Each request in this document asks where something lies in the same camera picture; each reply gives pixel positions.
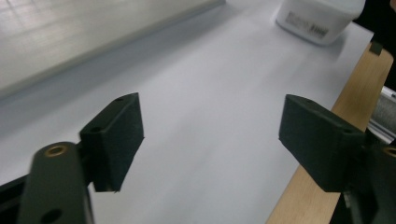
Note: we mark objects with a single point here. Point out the white table cover sheet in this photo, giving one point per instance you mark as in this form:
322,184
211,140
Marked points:
211,109

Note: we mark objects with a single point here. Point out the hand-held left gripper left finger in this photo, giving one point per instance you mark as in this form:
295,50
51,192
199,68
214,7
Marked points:
116,140

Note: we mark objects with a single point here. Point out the aluminium floor rail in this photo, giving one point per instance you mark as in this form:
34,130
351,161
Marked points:
386,112

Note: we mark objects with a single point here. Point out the small white square food container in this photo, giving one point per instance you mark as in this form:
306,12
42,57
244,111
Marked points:
317,18

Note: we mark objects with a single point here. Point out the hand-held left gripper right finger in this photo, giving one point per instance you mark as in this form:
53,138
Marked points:
317,143

